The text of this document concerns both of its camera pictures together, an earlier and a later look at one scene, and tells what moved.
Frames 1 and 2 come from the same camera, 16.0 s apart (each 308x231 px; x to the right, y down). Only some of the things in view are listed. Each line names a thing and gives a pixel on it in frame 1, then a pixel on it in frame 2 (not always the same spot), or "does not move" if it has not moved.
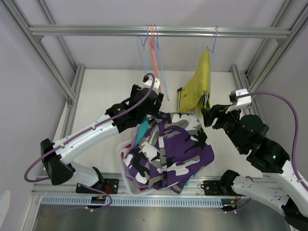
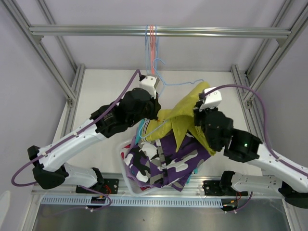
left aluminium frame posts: [38, 48] does not move
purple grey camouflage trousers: [173, 149] does not move
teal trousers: [143, 129] -> [188, 178]
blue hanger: [160, 61] -> [155, 63]
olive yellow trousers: [196, 96] -> [179, 118]
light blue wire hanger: [142, 49] -> [147, 51]
